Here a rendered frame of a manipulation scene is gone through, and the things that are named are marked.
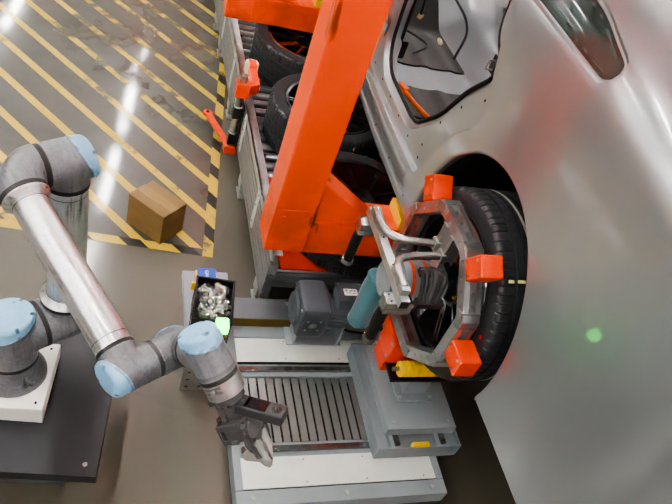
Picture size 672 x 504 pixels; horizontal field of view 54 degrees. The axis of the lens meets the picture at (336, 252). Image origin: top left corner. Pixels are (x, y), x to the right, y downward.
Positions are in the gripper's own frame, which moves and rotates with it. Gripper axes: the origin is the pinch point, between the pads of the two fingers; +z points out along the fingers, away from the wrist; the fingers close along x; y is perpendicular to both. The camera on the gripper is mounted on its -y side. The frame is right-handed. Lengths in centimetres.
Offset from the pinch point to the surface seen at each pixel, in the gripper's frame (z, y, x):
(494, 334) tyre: 14, -45, -64
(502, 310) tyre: 8, -49, -66
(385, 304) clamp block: -6, -18, -58
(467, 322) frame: 8, -38, -63
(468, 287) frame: -1, -41, -68
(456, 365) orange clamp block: 19, -32, -58
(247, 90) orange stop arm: -73, 70, -211
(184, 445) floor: 33, 79, -59
